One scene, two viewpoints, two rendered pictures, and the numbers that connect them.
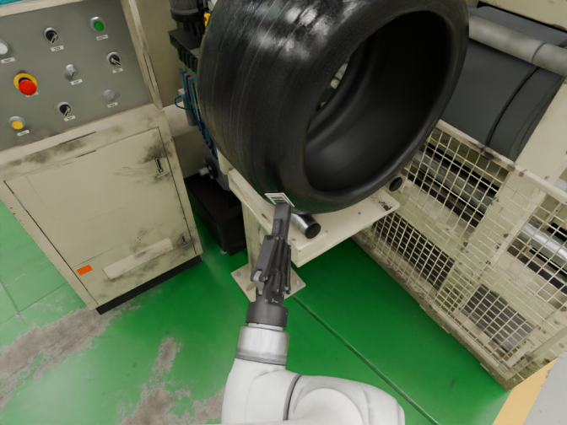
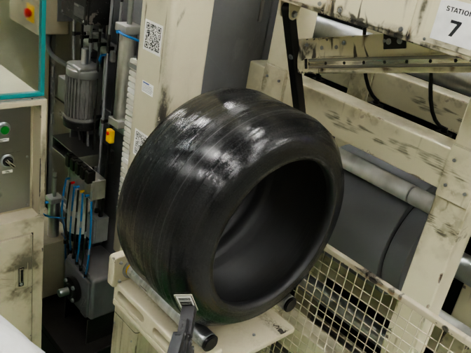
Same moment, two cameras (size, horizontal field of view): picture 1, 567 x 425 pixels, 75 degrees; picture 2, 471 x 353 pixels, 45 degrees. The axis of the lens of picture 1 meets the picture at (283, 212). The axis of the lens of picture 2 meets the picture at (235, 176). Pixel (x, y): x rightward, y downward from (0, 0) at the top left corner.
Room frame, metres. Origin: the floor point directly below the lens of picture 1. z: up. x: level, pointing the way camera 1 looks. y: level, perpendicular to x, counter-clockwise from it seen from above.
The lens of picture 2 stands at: (-0.47, 0.15, 1.84)
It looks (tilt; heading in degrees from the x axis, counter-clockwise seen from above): 25 degrees down; 349
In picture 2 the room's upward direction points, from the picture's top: 10 degrees clockwise
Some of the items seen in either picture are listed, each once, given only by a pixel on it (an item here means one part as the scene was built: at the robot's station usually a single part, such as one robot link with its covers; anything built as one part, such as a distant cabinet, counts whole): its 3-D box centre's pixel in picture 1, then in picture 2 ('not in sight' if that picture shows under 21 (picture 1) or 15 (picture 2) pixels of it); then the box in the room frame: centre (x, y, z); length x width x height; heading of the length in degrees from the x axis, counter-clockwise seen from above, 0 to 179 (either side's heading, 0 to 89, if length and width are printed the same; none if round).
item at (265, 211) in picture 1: (272, 206); (164, 321); (0.70, 0.03, 0.83); 0.36 x 0.09 x 0.06; 35
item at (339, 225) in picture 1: (311, 195); (204, 314); (0.78, -0.09, 0.80); 0.37 x 0.36 x 0.02; 125
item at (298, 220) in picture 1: (273, 190); (168, 302); (0.70, 0.03, 0.90); 0.35 x 0.05 x 0.05; 35
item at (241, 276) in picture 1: (267, 277); not in sight; (0.98, 0.08, 0.02); 0.27 x 0.27 x 0.04; 35
